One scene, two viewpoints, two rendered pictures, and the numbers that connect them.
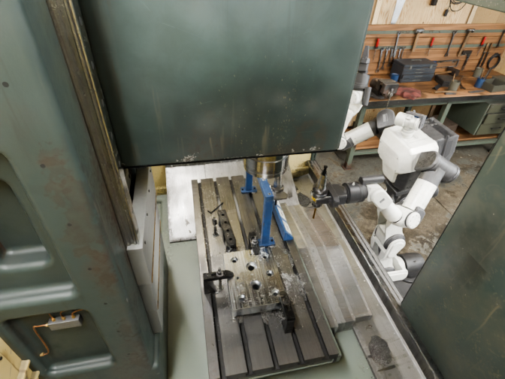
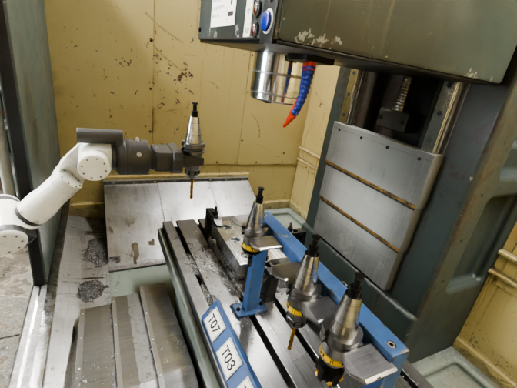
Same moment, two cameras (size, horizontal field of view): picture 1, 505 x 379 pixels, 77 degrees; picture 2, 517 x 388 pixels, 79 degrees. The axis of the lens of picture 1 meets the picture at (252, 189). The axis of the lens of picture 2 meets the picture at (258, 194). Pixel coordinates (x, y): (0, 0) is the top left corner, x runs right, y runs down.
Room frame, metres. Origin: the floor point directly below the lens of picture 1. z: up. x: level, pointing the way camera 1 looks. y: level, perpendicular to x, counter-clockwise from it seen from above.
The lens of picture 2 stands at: (1.83, -0.30, 1.59)
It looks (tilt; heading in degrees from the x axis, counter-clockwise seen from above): 22 degrees down; 164
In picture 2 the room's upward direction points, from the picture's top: 9 degrees clockwise
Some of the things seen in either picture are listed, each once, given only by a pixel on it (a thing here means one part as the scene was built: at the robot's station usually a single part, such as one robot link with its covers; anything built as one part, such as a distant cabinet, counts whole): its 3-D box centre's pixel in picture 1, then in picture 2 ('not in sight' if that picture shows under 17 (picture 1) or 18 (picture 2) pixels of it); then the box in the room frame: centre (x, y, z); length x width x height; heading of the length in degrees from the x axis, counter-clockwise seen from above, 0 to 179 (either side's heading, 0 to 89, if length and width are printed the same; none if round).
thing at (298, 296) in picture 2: not in sight; (303, 289); (1.40, -0.07, 1.21); 0.06 x 0.06 x 0.03
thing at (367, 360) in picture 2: not in sight; (365, 362); (1.56, -0.03, 1.21); 0.07 x 0.05 x 0.01; 103
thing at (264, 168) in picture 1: (266, 152); (280, 78); (0.94, -0.04, 1.56); 0.16 x 0.16 x 0.12
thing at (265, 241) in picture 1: (266, 222); (255, 269); (1.12, -0.08, 1.05); 0.10 x 0.05 x 0.30; 103
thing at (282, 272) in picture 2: not in sight; (288, 272); (1.34, -0.08, 1.21); 0.07 x 0.05 x 0.01; 103
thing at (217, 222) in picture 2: (285, 307); (213, 222); (0.71, -0.16, 0.97); 0.13 x 0.03 x 0.15; 13
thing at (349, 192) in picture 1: (341, 193); (155, 156); (1.02, -0.36, 1.33); 0.13 x 0.12 x 0.10; 13
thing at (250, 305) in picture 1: (252, 279); (252, 242); (0.85, -0.02, 0.97); 0.29 x 0.23 x 0.05; 13
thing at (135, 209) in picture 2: not in sight; (196, 222); (0.30, -0.20, 0.75); 0.89 x 0.67 x 0.26; 103
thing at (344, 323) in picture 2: not in sight; (348, 311); (1.50, -0.04, 1.26); 0.04 x 0.04 x 0.07
